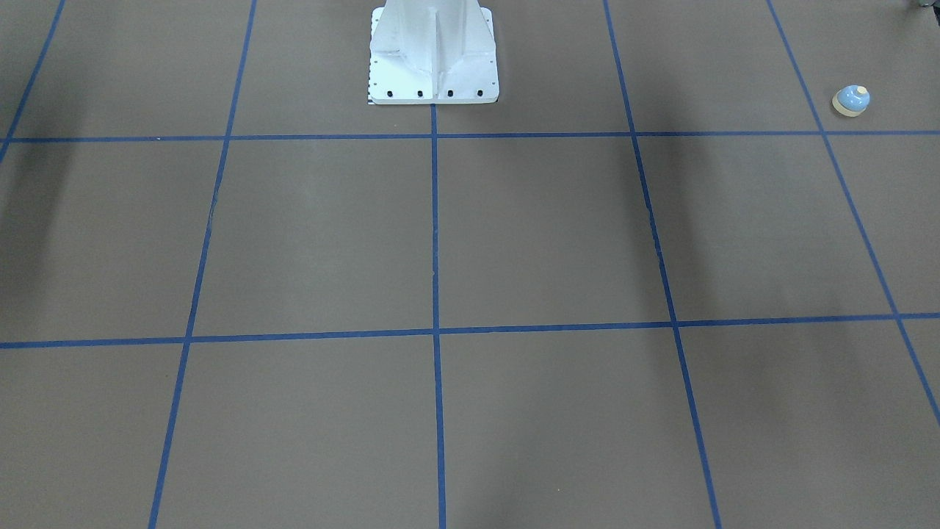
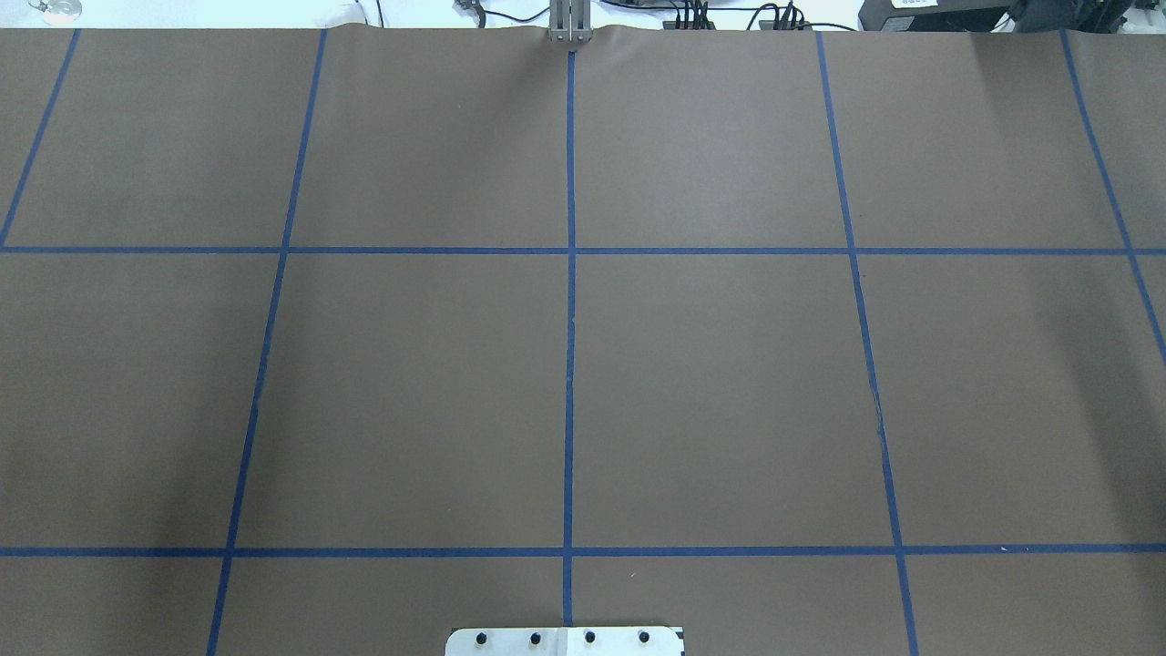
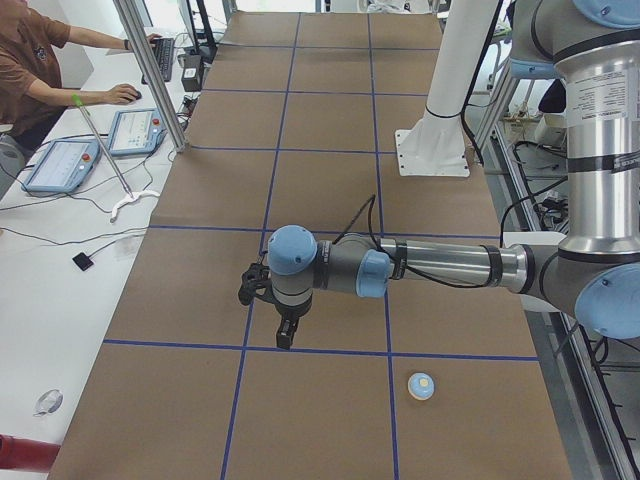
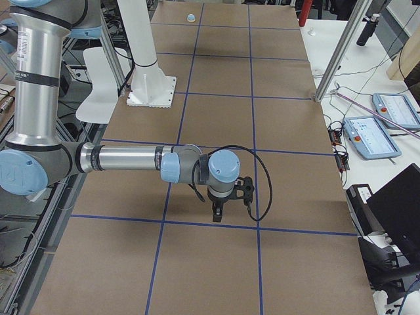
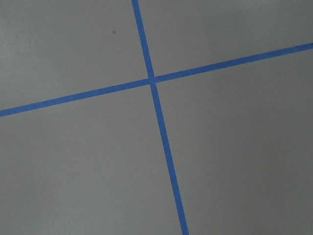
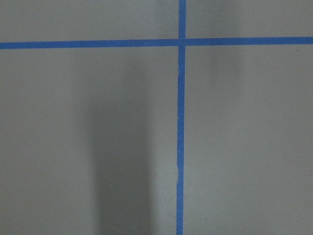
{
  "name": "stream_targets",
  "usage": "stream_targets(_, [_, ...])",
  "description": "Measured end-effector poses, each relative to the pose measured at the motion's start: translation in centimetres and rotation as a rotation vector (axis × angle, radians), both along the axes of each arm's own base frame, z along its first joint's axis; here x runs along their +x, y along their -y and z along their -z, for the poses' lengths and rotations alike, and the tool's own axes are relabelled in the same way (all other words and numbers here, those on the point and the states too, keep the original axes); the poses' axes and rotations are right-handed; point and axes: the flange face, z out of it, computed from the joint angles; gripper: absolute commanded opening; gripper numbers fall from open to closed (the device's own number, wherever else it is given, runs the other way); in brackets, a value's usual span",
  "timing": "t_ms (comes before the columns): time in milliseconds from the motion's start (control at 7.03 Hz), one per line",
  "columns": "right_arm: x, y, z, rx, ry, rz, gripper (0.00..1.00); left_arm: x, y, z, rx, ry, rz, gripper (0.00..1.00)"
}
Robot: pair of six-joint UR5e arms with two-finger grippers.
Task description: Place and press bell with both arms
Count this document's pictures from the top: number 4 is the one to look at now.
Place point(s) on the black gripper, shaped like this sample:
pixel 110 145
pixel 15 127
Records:
pixel 218 201

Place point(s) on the blue call bell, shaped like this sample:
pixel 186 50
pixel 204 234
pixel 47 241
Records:
pixel 191 18

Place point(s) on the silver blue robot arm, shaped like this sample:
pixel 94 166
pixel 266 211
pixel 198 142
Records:
pixel 34 157

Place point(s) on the black box with label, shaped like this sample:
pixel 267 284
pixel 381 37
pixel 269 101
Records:
pixel 357 196

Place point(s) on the white chair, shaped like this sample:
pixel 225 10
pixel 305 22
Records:
pixel 99 105

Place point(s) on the pink silver reacher stick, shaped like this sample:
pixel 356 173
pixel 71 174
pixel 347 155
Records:
pixel 389 124

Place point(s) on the near teach pendant tablet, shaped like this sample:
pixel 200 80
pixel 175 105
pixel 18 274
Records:
pixel 370 138

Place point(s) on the teach pendant tablet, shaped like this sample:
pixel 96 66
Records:
pixel 370 138
pixel 396 108

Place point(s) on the black laptop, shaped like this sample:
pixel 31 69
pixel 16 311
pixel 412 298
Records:
pixel 396 207

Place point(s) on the far teach pendant tablet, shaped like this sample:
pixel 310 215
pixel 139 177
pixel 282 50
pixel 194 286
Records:
pixel 396 108

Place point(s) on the red cylinder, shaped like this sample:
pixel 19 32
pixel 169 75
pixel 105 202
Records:
pixel 305 10

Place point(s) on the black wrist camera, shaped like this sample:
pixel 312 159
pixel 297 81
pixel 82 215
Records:
pixel 244 190

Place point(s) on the white camera mast with base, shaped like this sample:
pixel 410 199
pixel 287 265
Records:
pixel 150 87

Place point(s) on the black handle tool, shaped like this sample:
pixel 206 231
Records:
pixel 368 29

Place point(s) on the aluminium frame post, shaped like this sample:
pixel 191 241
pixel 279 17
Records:
pixel 359 11

